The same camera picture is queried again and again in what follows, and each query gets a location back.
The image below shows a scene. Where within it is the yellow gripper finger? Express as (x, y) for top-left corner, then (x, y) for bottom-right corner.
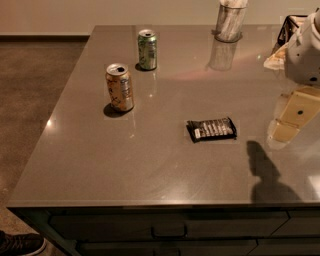
(264, 43), (288, 70)
(268, 120), (299, 143)

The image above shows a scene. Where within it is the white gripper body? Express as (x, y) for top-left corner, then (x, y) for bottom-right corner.
(279, 86), (320, 128)

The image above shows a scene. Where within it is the orange soda can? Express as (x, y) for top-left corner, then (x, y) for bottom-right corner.
(106, 63), (134, 112)

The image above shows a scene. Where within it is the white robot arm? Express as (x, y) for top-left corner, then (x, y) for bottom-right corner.
(264, 9), (320, 148)

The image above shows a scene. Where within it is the green soda can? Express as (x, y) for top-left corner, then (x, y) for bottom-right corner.
(138, 29), (157, 70)

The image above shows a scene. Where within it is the black snack bar wrapper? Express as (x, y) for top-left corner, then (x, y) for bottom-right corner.
(186, 117), (237, 143)

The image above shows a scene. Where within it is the right drawer front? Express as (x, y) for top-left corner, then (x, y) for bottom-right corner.
(273, 210), (320, 237)

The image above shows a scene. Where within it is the lower drawer front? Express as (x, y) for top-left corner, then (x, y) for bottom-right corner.
(77, 240), (257, 256)

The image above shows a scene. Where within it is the dark shoe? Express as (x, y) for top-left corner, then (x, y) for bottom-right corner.
(0, 231), (46, 256)

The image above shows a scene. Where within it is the black wire basket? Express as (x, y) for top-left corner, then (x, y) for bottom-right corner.
(277, 15), (307, 46)

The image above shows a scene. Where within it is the upper drawer with handle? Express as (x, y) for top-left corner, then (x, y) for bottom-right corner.
(49, 212), (288, 242)

